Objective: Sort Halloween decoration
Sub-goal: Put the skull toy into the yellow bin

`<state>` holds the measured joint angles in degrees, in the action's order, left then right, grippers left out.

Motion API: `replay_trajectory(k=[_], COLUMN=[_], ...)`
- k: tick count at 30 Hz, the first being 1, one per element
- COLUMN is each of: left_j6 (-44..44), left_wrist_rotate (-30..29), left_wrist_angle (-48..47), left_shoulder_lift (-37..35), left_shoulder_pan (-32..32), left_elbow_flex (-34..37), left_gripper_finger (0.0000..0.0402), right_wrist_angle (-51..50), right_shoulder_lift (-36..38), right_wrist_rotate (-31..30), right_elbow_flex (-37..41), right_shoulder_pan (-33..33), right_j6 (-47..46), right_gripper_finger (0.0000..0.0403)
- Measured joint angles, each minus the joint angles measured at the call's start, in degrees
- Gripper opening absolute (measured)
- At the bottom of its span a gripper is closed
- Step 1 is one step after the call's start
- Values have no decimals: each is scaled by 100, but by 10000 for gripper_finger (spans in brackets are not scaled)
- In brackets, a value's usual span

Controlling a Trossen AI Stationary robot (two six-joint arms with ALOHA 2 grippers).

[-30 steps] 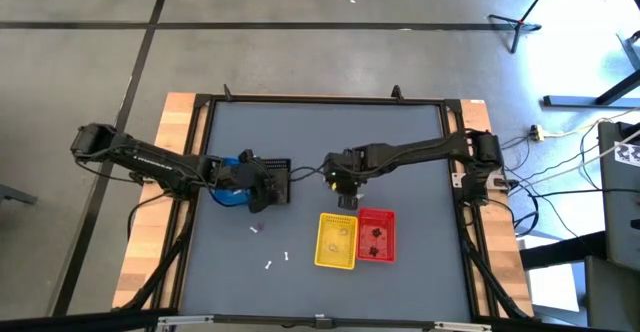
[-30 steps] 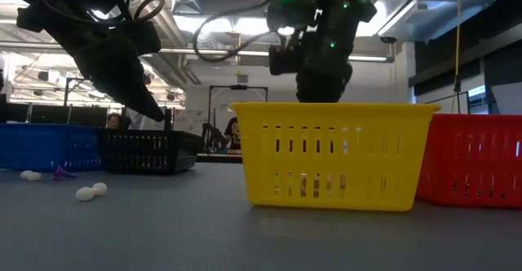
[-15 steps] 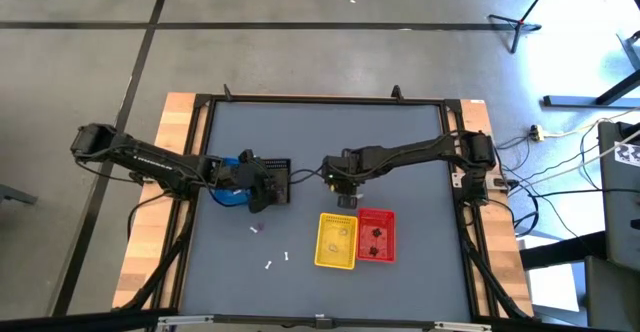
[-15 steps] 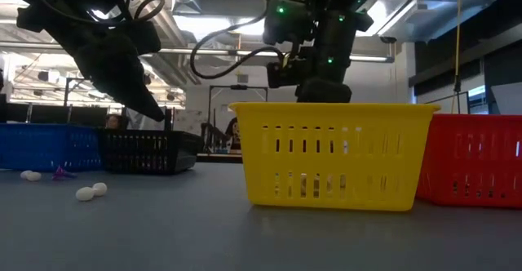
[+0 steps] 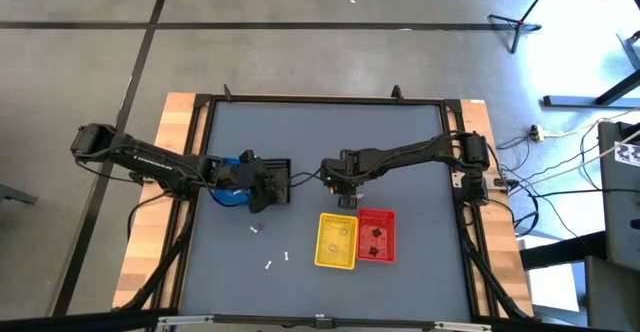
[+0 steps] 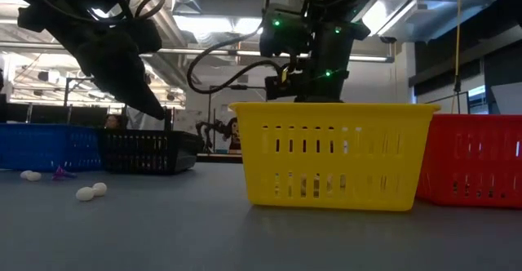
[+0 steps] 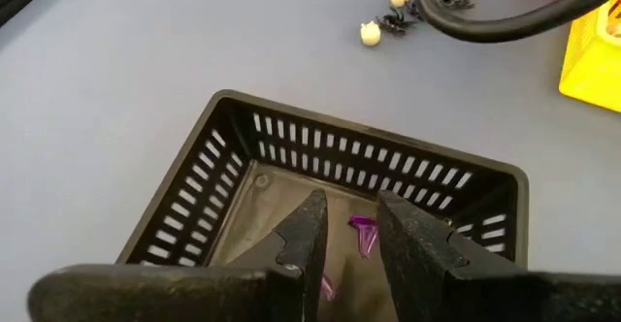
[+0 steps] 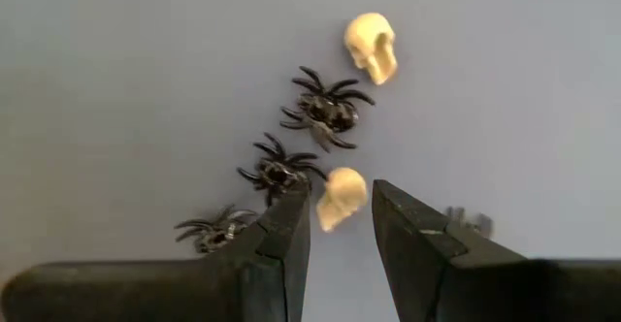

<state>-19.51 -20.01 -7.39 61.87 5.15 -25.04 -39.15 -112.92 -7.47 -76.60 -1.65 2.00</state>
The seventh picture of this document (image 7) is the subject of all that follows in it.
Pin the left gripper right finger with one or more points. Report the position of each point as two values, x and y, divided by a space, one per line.
417 264

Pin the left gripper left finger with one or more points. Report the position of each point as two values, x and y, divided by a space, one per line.
303 244

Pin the purple witch hat toy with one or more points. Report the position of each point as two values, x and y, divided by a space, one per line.
327 288
365 235

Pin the black plastic basket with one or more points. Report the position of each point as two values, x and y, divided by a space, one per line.
271 205

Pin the yellow plastic basket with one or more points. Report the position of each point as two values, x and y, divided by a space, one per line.
592 70

